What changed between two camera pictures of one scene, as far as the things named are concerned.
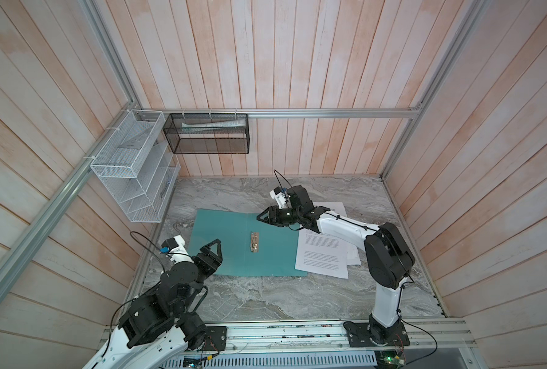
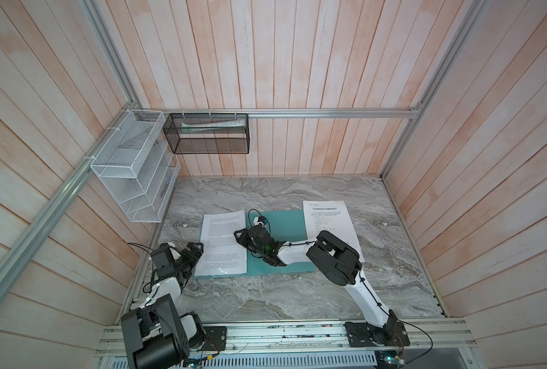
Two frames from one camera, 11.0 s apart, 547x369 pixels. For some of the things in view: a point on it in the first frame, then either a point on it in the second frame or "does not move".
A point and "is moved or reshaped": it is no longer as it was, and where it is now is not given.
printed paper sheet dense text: (322, 254) is moved or reshaped
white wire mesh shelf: (138, 167) does not move
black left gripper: (200, 258) → (193, 258)
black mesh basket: (208, 133) does not move
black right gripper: (273, 211) → (243, 237)
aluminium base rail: (329, 337) does not move
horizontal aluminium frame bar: (276, 113) does not move
